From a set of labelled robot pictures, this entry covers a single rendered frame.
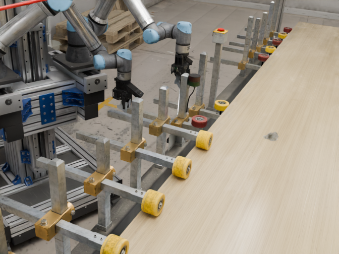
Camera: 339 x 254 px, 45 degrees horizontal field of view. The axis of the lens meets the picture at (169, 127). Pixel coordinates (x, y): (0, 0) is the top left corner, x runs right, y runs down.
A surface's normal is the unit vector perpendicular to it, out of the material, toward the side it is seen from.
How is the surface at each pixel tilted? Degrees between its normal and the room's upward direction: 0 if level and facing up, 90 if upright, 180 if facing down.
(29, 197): 0
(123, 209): 0
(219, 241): 0
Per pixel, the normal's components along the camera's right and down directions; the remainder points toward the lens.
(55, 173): -0.42, 0.40
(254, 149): 0.06, -0.88
